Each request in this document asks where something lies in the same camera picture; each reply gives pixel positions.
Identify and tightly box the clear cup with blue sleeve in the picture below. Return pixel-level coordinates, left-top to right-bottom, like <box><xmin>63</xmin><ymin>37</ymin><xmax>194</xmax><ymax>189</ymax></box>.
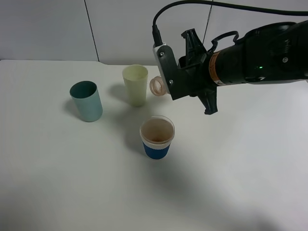
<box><xmin>140</xmin><ymin>115</ymin><xmax>175</xmax><ymax>160</ymax></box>

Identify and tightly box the cream plastic cup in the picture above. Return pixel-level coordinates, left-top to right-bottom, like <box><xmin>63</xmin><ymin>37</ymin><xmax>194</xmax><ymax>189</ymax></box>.
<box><xmin>122</xmin><ymin>64</ymin><xmax>148</xmax><ymax>107</ymax></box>

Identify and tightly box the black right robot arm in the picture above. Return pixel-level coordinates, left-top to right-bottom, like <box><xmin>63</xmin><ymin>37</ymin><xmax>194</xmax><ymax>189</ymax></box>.
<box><xmin>174</xmin><ymin>21</ymin><xmax>308</xmax><ymax>115</ymax></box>

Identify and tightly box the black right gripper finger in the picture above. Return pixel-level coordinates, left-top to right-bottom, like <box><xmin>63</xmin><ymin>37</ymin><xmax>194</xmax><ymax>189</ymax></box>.
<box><xmin>181</xmin><ymin>28</ymin><xmax>206</xmax><ymax>63</ymax></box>
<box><xmin>197</xmin><ymin>90</ymin><xmax>218</xmax><ymax>115</ymax></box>

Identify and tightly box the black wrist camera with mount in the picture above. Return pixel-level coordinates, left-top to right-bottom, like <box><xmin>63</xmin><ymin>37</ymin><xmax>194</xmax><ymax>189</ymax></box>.
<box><xmin>153</xmin><ymin>43</ymin><xmax>190</xmax><ymax>100</ymax></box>

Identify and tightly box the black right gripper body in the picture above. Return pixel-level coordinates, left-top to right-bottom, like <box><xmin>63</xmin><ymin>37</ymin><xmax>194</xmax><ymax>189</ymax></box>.
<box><xmin>177</xmin><ymin>52</ymin><xmax>217</xmax><ymax>98</ymax></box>

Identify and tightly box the teal plastic cup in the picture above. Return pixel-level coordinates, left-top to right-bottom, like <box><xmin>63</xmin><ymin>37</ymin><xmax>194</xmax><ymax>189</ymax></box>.
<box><xmin>69</xmin><ymin>81</ymin><xmax>103</xmax><ymax>122</ymax></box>

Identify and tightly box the black camera cable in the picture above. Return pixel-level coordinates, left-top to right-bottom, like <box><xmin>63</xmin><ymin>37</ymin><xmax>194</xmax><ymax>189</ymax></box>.
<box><xmin>151</xmin><ymin>0</ymin><xmax>308</xmax><ymax>46</ymax></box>

